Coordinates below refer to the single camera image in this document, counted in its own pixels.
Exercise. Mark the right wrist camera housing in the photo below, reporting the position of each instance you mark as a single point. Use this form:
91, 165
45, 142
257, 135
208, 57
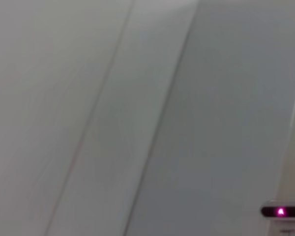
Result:
285, 212

